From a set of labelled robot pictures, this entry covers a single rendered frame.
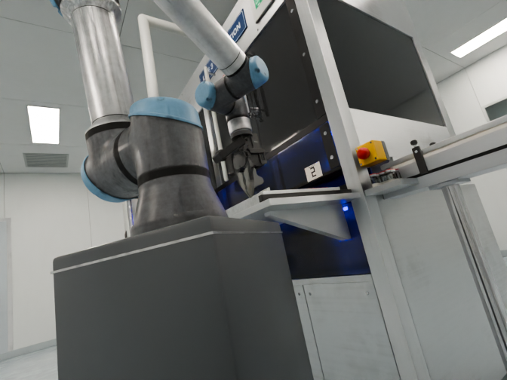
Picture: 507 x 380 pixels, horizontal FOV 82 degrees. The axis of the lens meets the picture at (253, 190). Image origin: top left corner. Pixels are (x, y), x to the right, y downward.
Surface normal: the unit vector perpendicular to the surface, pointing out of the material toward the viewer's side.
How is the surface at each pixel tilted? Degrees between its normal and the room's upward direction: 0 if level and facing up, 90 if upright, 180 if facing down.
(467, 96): 90
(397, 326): 90
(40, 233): 90
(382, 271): 90
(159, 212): 72
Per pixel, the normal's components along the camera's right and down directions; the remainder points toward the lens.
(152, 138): -0.21, -0.18
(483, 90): -0.82, 0.04
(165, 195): -0.11, -0.49
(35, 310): 0.54, -0.29
